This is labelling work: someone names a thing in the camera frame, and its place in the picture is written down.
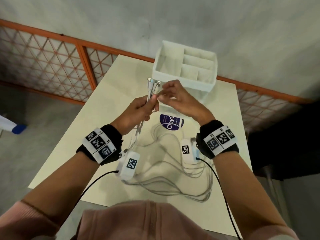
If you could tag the person's right hand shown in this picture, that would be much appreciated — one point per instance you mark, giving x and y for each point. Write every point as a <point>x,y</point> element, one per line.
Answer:
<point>185,102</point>

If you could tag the person's left hand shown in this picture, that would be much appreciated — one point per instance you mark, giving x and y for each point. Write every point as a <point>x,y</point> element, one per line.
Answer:
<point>135,112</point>

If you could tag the white drawer organizer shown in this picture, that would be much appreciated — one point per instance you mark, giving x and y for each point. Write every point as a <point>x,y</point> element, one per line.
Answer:
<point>185,79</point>

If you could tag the person's left forearm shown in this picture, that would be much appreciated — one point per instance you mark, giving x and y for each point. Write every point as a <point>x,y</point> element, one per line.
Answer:
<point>62,184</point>

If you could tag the person's right forearm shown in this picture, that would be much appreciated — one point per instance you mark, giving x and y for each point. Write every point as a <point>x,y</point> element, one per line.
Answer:
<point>240,187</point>

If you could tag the white table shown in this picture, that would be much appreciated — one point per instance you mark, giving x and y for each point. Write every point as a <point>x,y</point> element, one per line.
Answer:
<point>112,102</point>

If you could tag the purple round sticker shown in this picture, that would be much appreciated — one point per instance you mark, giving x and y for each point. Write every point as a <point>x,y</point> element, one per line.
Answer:
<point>170,124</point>

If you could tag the orange mesh fence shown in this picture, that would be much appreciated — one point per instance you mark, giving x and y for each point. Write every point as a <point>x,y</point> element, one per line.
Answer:
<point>86,64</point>

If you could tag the pink sweater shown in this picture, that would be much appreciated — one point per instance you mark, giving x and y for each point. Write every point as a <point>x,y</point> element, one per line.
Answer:
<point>140,222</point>

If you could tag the dark furniture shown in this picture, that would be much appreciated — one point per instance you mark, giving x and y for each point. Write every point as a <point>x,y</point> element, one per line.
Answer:
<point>287,147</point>

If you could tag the white pole with blue cap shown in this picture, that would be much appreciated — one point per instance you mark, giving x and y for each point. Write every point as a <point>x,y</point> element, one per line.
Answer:
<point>18,129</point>

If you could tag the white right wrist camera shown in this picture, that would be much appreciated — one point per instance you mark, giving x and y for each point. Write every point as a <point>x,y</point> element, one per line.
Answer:
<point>186,149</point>

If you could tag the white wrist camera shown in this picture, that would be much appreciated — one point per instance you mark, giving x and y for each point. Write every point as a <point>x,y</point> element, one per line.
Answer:
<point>186,149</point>
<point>128,164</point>

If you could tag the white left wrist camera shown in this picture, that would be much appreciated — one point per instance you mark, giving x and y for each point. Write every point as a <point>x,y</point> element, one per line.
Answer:
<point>128,164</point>

